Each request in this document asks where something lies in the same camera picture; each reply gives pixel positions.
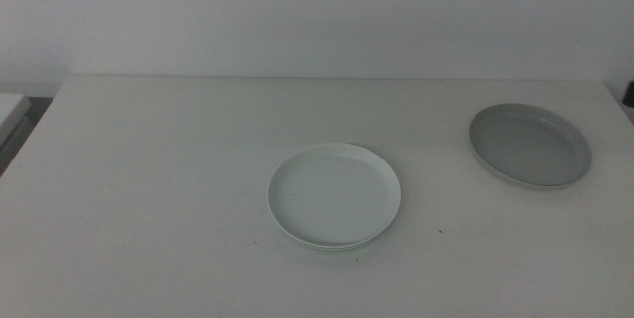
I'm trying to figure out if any grey shallow bowl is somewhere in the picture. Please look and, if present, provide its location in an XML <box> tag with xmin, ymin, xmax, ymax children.
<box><xmin>468</xmin><ymin>102</ymin><xmax>593</xmax><ymax>190</ymax></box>

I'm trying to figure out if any white shallow bowl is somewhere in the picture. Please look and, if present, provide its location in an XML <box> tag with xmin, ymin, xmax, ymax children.
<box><xmin>266</xmin><ymin>142</ymin><xmax>403</xmax><ymax>250</ymax></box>

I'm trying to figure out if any pale green shallow bowl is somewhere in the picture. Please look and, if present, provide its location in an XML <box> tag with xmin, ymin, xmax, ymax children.
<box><xmin>296</xmin><ymin>239</ymin><xmax>382</xmax><ymax>253</ymax></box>

